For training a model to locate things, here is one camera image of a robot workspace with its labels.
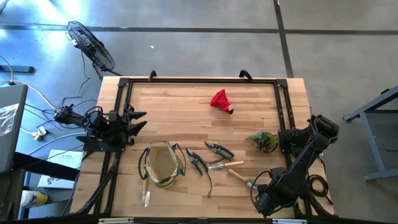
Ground grey flat panel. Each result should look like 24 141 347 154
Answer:
0 83 29 174

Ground cream floor cable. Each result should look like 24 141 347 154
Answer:
0 79 58 110

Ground black fan cable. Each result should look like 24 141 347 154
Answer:
76 51 105 105

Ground white yellow bottle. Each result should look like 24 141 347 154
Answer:
20 190 49 208

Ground wide trowel wooden handle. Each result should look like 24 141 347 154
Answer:
228 168 259 190

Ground yellow power plug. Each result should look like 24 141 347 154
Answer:
32 126 48 141

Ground white plastic strip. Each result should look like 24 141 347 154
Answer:
98 217 134 224
272 218 308 224

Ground white floor cable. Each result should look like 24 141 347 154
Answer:
27 133 82 156

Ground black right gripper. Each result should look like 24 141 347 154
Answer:
257 167 301 217

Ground coiled black cable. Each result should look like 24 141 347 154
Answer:
306 174 334 206

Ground steel hand shovel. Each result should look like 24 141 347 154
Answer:
139 179 152 208

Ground red gardening glove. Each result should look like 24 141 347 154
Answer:
210 88 234 115

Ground black floor bar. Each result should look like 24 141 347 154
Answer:
0 64 35 75

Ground green-handled pruning shears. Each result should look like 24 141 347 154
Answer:
204 141 236 166
185 147 214 198

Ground narrow trowel wooden handle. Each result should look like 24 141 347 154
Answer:
207 160 245 171

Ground clear plastic bag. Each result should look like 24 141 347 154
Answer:
0 103 19 137

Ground grey metal table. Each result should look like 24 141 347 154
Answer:
343 85 398 183

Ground beige green gardening bag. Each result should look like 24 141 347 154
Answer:
137 140 187 189

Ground black floor fan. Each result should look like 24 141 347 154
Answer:
65 21 123 77

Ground black shelf frame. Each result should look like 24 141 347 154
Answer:
0 151 81 221

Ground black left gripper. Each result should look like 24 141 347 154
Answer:
108 105 148 147

